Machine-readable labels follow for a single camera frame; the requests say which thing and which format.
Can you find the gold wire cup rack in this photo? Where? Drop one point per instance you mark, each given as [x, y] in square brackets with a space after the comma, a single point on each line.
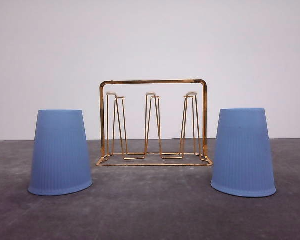
[154, 123]

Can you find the blue ribbed cup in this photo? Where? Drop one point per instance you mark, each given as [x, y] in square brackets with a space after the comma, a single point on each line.
[242, 160]
[60, 158]

